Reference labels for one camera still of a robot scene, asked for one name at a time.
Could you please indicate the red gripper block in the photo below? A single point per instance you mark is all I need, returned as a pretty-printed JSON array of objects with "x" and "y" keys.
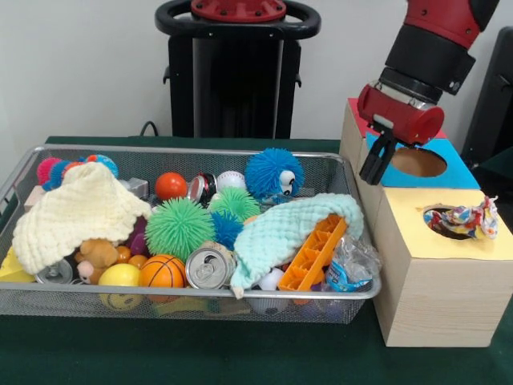
[{"x": 401, "y": 116}]

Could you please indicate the white colourful spotted cloth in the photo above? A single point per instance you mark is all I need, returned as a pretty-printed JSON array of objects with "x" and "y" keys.
[{"x": 469, "y": 220}]

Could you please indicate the mint green waffle cloth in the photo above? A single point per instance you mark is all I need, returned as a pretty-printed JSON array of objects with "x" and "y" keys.
[{"x": 280, "y": 233}]

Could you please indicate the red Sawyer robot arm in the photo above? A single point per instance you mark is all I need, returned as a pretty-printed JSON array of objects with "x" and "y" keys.
[{"x": 437, "y": 40}]

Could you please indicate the wooden three-hole box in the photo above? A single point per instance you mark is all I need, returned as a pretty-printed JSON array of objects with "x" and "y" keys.
[{"x": 441, "y": 297}]

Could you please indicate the clear mesh bin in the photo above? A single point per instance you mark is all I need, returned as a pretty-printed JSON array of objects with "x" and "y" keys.
[{"x": 48, "y": 301}]

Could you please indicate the clear plastic packet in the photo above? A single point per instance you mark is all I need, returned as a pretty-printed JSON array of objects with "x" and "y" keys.
[{"x": 353, "y": 261}]

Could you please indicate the large blue spiky ball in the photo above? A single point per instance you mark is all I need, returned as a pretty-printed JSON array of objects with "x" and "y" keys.
[{"x": 272, "y": 172}]

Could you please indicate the orange plastic gear toy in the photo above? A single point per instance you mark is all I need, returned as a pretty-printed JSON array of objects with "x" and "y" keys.
[{"x": 314, "y": 253}]

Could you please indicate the black panel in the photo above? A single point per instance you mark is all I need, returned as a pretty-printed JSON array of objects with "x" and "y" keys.
[{"x": 493, "y": 104}]

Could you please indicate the silver drink can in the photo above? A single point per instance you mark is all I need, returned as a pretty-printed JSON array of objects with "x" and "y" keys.
[{"x": 210, "y": 269}]

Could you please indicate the red-orange ball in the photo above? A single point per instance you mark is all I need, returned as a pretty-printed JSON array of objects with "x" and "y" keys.
[{"x": 171, "y": 185}]

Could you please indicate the green spiky ball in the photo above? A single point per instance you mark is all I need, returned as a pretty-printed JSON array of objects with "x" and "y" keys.
[{"x": 180, "y": 228}]

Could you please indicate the small orange basketball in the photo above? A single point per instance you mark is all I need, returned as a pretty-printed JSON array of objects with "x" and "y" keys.
[{"x": 163, "y": 273}]

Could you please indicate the yellow ball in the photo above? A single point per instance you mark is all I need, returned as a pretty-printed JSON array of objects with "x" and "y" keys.
[{"x": 120, "y": 276}]

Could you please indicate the small brown teddy bear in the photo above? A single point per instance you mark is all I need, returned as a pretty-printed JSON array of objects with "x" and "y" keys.
[{"x": 98, "y": 253}]

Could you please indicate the cream waffle cloth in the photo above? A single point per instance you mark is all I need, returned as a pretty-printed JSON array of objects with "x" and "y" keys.
[{"x": 80, "y": 212}]

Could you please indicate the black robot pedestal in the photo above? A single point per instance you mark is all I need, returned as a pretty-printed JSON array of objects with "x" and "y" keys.
[{"x": 232, "y": 88}]

